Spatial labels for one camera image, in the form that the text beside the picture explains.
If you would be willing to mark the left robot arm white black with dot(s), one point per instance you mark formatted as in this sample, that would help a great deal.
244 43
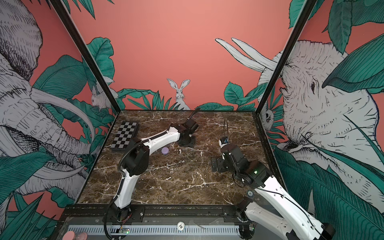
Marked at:
136 161

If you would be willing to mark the purple earbud charging case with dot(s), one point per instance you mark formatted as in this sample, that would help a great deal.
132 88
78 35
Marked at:
165 150

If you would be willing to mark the poker chip on duct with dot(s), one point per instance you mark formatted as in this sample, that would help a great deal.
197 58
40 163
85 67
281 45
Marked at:
181 226

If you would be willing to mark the poker chip near right base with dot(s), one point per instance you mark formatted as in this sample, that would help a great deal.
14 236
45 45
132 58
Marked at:
250 194

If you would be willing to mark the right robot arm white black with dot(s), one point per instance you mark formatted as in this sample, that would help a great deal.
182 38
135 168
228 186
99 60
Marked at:
292 222

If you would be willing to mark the white slotted cable duct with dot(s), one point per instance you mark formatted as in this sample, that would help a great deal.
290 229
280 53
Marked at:
140 230

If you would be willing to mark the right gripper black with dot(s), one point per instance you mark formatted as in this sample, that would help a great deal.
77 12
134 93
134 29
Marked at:
221 159

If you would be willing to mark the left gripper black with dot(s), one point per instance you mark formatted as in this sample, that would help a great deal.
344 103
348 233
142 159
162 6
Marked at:
191 144

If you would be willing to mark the black mounting rail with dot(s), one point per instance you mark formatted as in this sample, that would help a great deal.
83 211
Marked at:
230 213

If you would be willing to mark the black white checkerboard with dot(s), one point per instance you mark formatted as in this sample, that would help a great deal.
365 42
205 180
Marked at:
126 131

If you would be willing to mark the pink round object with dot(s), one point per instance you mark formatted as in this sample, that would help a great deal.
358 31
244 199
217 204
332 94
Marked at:
71 235

